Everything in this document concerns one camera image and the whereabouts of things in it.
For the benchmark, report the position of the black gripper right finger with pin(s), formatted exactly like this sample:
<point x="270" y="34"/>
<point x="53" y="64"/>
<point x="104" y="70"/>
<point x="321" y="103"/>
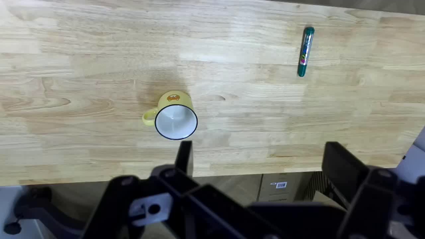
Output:
<point x="343" y="171"/>

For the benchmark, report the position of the yellow enamel mug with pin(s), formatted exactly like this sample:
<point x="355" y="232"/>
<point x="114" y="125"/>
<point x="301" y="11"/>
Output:
<point x="175" y="120"/>

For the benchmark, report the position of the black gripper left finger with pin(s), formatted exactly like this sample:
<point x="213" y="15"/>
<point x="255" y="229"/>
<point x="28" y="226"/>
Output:
<point x="185" y="156"/>

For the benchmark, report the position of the grey box with label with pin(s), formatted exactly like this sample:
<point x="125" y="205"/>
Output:
<point x="283" y="186"/>

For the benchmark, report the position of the green marker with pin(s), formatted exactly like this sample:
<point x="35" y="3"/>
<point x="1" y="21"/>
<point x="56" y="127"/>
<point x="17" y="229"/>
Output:
<point x="305" y="51"/>

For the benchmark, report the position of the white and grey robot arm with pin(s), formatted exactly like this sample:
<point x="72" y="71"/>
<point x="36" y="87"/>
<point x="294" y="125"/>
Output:
<point x="413" y="161"/>

